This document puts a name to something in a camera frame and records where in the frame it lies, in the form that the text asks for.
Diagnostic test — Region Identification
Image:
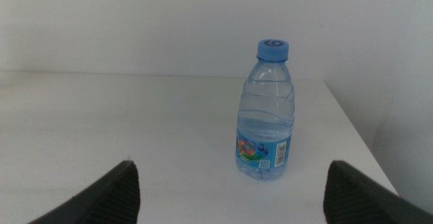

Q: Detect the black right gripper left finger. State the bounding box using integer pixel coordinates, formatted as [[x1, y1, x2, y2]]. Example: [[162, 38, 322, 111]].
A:
[[28, 160, 141, 224]]

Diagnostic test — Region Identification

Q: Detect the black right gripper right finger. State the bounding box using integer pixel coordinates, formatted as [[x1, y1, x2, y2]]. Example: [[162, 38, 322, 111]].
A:
[[323, 160, 433, 224]]

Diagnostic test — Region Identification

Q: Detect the clear water bottle blue cap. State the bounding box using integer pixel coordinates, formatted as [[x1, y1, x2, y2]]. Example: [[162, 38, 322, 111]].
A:
[[235, 39, 296, 182]]

